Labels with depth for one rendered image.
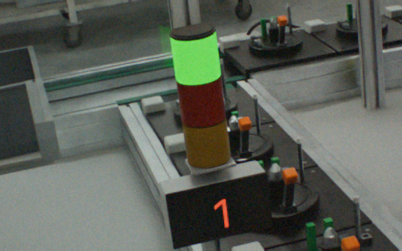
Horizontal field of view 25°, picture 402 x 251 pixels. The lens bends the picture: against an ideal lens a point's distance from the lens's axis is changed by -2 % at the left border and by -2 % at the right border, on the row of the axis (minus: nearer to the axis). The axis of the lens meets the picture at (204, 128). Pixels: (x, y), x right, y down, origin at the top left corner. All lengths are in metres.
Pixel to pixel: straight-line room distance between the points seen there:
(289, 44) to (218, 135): 1.32
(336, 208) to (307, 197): 0.05
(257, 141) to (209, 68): 0.78
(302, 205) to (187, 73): 0.57
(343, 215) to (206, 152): 0.53
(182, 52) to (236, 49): 1.41
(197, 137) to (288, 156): 0.73
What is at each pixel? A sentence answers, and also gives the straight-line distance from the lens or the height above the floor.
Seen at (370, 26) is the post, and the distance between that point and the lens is 2.15.
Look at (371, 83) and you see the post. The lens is 2.18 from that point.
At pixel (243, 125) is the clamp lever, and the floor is 1.06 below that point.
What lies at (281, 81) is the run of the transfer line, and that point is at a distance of 2.21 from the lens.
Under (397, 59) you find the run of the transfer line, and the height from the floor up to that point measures 0.93.
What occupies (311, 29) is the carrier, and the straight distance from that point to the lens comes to 2.46.
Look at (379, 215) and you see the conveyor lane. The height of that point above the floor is 0.95.
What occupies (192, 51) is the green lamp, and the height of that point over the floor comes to 1.40.
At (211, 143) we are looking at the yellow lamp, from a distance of 1.00.
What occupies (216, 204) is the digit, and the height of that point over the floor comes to 1.21.
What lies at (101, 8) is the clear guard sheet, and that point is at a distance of 0.99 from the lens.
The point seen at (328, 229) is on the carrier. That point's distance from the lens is 1.30.
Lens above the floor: 1.69
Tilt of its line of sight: 22 degrees down
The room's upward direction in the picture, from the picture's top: 7 degrees counter-clockwise
